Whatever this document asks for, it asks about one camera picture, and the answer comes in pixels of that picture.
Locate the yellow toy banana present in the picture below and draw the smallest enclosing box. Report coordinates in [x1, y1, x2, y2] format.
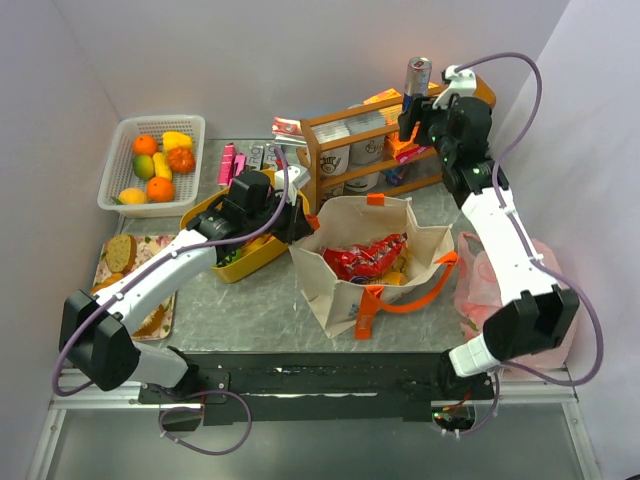
[152, 152, 173, 181]

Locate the white cup on shelf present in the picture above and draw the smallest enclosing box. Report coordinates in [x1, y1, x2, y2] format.
[319, 146, 350, 178]

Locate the pink candy box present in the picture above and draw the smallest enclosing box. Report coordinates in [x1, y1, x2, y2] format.
[217, 143, 246, 188]

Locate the white plastic fruit basket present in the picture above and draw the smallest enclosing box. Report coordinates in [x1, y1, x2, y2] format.
[97, 115, 205, 218]

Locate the orange toy tangerine bottom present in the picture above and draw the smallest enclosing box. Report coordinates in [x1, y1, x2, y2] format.
[146, 177, 175, 203]

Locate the red snack bag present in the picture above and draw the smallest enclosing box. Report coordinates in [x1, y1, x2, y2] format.
[321, 234, 407, 283]

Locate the orange toy tangerine top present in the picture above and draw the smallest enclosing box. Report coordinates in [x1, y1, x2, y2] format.
[132, 135, 159, 156]

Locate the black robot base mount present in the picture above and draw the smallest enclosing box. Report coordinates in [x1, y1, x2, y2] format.
[139, 349, 496, 436]

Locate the floral canvas tote bag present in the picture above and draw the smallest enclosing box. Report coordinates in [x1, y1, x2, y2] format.
[289, 194, 458, 340]

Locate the silver blue drink can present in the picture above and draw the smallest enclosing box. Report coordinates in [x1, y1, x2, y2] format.
[402, 57, 432, 112]

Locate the toy croissant bread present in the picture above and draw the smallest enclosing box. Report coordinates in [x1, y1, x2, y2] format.
[90, 272, 124, 295]

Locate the wooden shelf rack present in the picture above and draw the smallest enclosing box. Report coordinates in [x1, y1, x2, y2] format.
[293, 75, 497, 211]

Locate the orange toy tangerine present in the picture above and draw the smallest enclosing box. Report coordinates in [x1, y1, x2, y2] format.
[146, 177, 175, 203]
[132, 135, 159, 156]

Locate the floral serving tray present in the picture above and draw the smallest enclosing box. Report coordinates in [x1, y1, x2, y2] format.
[92, 235, 177, 342]

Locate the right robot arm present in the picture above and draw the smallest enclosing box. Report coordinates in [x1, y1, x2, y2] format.
[398, 95, 579, 378]

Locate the pink plastic grocery bag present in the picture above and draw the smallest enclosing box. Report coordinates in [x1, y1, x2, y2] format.
[453, 231, 576, 372]

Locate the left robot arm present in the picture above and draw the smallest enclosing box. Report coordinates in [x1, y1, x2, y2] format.
[53, 166, 314, 397]

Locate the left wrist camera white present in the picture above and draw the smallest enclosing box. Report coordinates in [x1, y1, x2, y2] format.
[274, 165, 311, 195]

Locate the small orange toy pumpkin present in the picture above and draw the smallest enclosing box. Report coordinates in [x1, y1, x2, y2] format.
[167, 147, 196, 174]

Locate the toy mango green yellow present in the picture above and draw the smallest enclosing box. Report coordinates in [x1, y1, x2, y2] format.
[132, 154, 155, 181]

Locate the silver chocolate bar box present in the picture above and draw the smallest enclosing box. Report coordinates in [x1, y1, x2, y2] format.
[245, 142, 283, 171]

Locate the toy bread slice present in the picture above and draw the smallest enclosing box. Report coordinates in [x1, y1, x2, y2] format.
[105, 234, 137, 274]

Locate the green toy watermelon ball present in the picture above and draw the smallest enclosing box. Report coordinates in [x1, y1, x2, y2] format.
[216, 249, 243, 268]

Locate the orange box on shelf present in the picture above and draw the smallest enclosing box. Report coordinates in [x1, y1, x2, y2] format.
[385, 132, 426, 164]

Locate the red silver foil packet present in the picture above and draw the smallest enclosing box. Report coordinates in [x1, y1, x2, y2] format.
[272, 117, 307, 147]

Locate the yellow plastic tub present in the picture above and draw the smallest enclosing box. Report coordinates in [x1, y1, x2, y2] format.
[180, 170, 319, 283]

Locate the yellow toy pepper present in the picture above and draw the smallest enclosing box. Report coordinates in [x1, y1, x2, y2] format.
[162, 131, 193, 152]

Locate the orange yellow snack bag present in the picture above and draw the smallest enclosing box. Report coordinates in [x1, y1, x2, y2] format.
[369, 255, 411, 286]

